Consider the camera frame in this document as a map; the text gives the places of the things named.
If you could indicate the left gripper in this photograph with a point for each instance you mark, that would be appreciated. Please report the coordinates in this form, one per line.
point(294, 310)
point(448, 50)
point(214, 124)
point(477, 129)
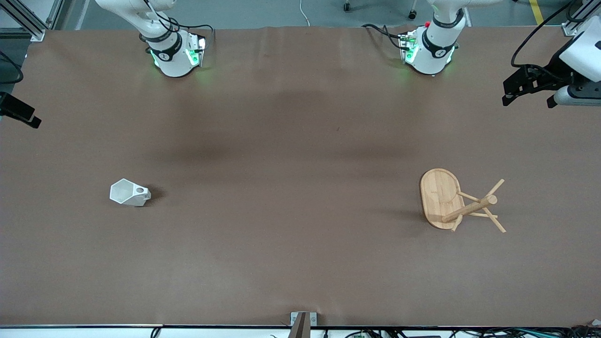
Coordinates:
point(557, 71)

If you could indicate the white faceted ceramic cup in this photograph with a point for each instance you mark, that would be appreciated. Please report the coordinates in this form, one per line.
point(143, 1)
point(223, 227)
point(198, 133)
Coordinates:
point(127, 193)

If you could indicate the metal front camera mount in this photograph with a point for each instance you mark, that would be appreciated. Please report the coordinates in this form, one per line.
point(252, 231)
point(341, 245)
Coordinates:
point(303, 324)

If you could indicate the aluminium frame post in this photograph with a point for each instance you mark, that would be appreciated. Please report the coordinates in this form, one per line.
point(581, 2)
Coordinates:
point(575, 23)
point(33, 23)

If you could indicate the wooden cup rack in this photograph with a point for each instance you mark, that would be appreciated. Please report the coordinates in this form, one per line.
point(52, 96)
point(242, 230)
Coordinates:
point(440, 199)

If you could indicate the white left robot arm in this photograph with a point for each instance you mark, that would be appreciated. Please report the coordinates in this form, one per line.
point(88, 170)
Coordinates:
point(432, 54)

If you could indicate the black chair caster wheel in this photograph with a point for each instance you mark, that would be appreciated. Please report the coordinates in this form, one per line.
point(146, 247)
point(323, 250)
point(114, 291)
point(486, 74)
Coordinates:
point(347, 6)
point(412, 14)

